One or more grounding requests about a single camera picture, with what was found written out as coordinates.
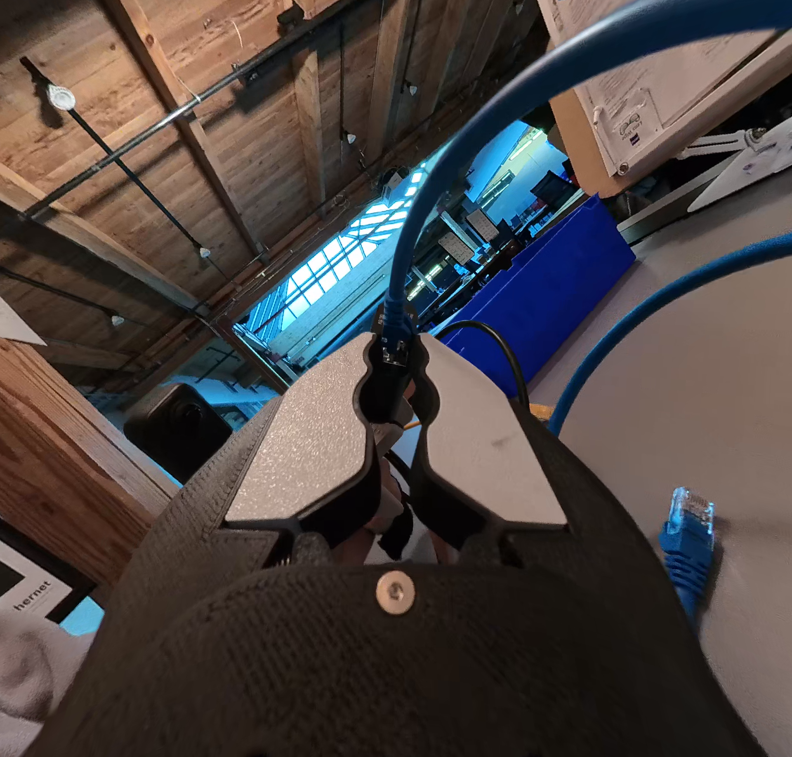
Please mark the wooden post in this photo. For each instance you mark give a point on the wooden post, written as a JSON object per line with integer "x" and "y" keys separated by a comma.
{"x": 62, "y": 460}

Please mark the grey desk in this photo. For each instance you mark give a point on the grey desk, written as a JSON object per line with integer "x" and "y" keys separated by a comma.
{"x": 711, "y": 367}

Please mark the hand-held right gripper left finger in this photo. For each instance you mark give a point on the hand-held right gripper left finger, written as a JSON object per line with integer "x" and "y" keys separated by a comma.
{"x": 303, "y": 448}

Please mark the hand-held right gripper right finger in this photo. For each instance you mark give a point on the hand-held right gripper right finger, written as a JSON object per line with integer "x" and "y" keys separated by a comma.
{"x": 489, "y": 454}

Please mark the instruction sheet document stand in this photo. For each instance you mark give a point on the instruction sheet document stand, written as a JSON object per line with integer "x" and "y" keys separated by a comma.
{"x": 649, "y": 89}

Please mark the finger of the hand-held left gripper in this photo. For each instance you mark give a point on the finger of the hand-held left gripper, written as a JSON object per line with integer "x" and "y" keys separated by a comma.
{"x": 390, "y": 435}

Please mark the black network splitter box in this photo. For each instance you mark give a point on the black network splitter box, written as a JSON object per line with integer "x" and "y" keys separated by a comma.
{"x": 393, "y": 392}

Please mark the white ceiling light bulb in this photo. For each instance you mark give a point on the white ceiling light bulb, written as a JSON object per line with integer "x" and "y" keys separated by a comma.
{"x": 60, "y": 97}

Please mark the blue plastic bin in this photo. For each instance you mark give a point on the blue plastic bin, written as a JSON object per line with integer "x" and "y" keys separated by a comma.
{"x": 557, "y": 287}

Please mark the black framed marker sign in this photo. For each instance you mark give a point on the black framed marker sign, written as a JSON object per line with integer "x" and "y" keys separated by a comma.
{"x": 25, "y": 584}

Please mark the white paper sheet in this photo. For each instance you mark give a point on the white paper sheet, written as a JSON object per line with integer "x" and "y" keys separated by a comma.
{"x": 15, "y": 324}

